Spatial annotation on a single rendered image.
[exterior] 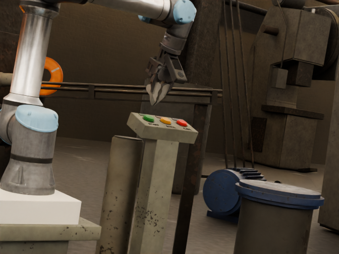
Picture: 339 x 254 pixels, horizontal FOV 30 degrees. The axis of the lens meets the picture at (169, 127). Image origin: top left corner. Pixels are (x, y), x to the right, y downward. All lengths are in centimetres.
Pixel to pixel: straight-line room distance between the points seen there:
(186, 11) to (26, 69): 51
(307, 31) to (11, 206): 873
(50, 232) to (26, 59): 51
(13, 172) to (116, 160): 65
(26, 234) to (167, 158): 74
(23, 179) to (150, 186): 61
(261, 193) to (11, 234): 90
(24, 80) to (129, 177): 64
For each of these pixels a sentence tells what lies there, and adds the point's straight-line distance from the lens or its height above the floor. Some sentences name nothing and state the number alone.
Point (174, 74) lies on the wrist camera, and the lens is 208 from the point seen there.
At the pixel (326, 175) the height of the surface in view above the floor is 37.
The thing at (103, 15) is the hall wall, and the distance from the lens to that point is 1000.
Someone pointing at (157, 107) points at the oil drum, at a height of 65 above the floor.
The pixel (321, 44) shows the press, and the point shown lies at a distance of 1031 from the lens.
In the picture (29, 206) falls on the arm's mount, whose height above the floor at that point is 35.
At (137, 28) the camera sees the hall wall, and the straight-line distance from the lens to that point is 1034.
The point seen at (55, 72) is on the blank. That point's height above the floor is 73.
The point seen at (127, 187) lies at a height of 34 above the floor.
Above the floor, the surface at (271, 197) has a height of 40.
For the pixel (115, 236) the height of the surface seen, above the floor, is 16.
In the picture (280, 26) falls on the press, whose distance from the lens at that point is 1029.
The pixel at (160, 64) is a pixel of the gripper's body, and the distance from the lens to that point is 214.
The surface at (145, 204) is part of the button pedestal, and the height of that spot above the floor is 30.
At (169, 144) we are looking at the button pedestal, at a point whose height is 52.
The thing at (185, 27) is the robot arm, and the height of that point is 92.
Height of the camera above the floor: 64
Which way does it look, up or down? 1 degrees down
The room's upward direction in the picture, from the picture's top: 9 degrees clockwise
